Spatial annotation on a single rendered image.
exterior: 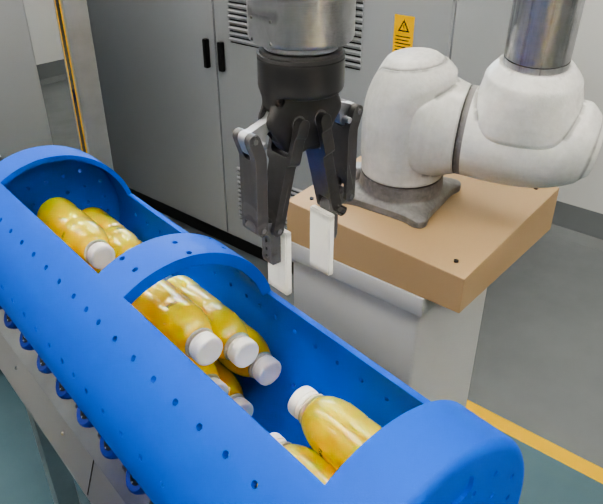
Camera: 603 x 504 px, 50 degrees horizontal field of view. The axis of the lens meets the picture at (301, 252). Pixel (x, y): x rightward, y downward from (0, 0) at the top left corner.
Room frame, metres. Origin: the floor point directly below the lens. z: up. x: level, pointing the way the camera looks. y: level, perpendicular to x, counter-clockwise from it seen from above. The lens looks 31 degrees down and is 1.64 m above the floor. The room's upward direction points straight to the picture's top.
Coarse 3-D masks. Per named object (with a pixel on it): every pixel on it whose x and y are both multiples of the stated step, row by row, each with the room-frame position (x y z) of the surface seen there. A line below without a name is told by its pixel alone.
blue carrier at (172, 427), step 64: (0, 192) 0.89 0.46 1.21; (64, 192) 1.03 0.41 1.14; (128, 192) 1.05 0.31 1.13; (0, 256) 0.79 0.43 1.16; (64, 256) 0.71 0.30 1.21; (128, 256) 0.67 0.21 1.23; (192, 256) 0.67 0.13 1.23; (64, 320) 0.63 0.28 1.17; (128, 320) 0.57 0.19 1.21; (256, 320) 0.76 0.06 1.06; (64, 384) 0.61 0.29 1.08; (128, 384) 0.51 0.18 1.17; (192, 384) 0.47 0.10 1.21; (256, 384) 0.70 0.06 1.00; (320, 384) 0.65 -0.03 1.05; (384, 384) 0.57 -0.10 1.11; (128, 448) 0.48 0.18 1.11; (192, 448) 0.42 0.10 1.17; (256, 448) 0.39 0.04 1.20; (384, 448) 0.37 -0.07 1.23; (448, 448) 0.37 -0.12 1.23; (512, 448) 0.41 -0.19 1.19
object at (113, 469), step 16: (0, 320) 0.95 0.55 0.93; (16, 336) 0.89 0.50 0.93; (16, 352) 0.87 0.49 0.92; (32, 352) 0.84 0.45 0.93; (32, 368) 0.82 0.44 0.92; (48, 384) 0.78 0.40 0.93; (64, 400) 0.74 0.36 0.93; (64, 416) 0.72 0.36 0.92; (80, 432) 0.68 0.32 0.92; (96, 432) 0.66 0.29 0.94; (96, 448) 0.65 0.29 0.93; (112, 464) 0.61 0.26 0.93; (112, 480) 0.60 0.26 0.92; (128, 496) 0.57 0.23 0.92; (144, 496) 0.56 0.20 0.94
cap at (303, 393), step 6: (300, 390) 0.56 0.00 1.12; (306, 390) 0.56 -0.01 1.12; (312, 390) 0.56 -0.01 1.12; (294, 396) 0.55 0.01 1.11; (300, 396) 0.55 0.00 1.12; (306, 396) 0.55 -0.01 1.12; (288, 402) 0.55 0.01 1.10; (294, 402) 0.55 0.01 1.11; (300, 402) 0.54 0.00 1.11; (288, 408) 0.55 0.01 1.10; (294, 408) 0.54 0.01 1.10; (294, 414) 0.54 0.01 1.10
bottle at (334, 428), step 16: (320, 400) 0.53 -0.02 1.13; (336, 400) 0.53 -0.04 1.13; (304, 416) 0.52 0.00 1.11; (320, 416) 0.51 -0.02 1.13; (336, 416) 0.50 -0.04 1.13; (352, 416) 0.50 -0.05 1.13; (304, 432) 0.51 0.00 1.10; (320, 432) 0.49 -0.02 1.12; (336, 432) 0.49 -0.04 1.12; (352, 432) 0.48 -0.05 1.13; (368, 432) 0.48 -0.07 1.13; (320, 448) 0.49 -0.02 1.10; (336, 448) 0.47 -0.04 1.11; (352, 448) 0.47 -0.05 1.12; (336, 464) 0.47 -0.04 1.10
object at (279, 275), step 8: (288, 232) 0.53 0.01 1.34; (288, 240) 0.53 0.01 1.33; (288, 248) 0.53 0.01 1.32; (288, 256) 0.53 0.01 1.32; (280, 264) 0.53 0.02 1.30; (288, 264) 0.53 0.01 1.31; (272, 272) 0.54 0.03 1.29; (280, 272) 0.53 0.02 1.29; (288, 272) 0.53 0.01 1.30; (272, 280) 0.54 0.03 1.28; (280, 280) 0.53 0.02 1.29; (288, 280) 0.53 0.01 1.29; (280, 288) 0.53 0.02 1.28; (288, 288) 0.53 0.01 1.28
